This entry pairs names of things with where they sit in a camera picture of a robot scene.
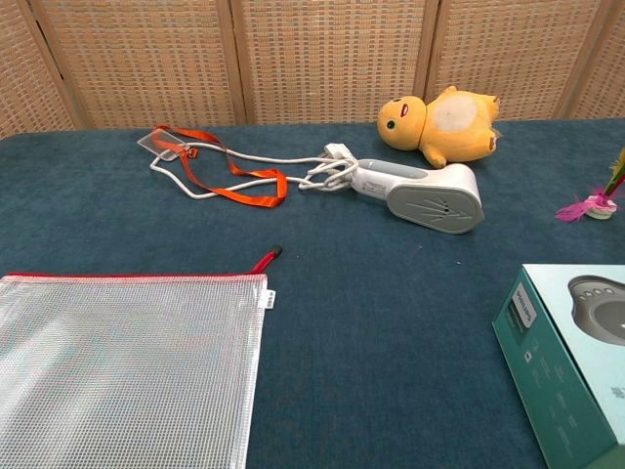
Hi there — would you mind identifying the teal Philips product box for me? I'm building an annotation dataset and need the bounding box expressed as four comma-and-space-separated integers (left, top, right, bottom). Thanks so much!
491, 264, 625, 469

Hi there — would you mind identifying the white mesh zipper pouch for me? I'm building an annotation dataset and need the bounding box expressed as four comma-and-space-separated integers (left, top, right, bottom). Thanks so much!
0, 243, 284, 469

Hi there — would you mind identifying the yellow plush toy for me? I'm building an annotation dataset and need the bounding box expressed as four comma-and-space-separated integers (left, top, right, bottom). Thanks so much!
377, 85, 504, 170

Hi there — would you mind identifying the white power cable with plug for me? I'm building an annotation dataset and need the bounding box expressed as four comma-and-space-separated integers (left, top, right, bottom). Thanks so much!
148, 141, 360, 201

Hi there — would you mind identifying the colourful feather shuttlecock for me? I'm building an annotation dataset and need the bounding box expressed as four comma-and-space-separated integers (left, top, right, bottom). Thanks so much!
555, 144, 625, 225

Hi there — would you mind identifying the woven wicker folding screen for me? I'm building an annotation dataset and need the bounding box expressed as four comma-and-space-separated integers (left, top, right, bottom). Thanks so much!
0, 0, 625, 141

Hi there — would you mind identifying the orange lanyard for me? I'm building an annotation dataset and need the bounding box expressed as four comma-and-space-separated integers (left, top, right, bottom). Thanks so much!
152, 125, 289, 209

